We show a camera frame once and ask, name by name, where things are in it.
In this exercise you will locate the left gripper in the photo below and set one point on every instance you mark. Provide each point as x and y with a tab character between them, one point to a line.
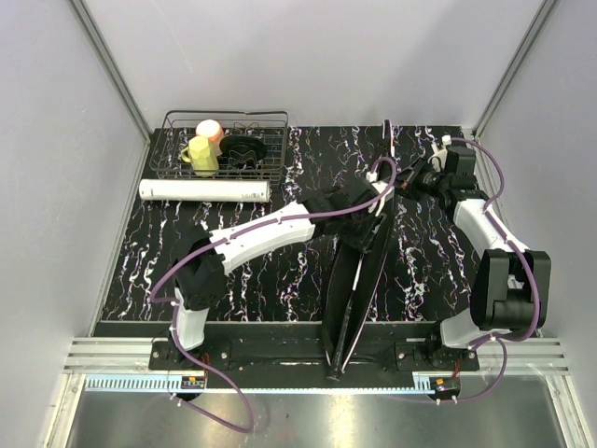
367	240

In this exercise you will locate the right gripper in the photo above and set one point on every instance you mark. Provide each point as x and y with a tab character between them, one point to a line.
412	174

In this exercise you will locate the black racket bag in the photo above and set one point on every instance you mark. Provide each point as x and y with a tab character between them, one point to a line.
340	282

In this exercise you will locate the white shuttlecock tube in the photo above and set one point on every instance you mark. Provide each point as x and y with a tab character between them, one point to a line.
210	190

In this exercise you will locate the badminton racket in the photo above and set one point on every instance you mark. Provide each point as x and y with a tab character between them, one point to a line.
336	361

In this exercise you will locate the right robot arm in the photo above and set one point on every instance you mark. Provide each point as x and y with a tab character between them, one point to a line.
509	297

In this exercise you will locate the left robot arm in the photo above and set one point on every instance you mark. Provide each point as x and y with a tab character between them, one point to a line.
202	268

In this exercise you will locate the marble pattern table mat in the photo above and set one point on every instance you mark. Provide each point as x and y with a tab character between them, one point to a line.
428	274

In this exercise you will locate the black bowl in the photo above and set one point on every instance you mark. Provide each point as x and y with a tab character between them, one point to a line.
242	152

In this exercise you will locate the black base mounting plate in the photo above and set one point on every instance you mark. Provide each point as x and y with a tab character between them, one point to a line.
283	356

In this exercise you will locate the yellow-green mug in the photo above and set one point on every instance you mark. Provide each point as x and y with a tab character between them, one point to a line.
199	153

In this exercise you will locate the pink cup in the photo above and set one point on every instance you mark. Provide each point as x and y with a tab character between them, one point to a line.
212	130

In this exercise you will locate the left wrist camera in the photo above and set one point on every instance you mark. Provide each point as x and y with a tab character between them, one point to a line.
385	192

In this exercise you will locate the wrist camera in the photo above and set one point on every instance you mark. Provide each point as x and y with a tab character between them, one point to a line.
385	192
440	149

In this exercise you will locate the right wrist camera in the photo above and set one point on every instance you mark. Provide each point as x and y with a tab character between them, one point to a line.
440	149

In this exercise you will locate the wire dish rack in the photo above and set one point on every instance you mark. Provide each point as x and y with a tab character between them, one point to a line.
179	126

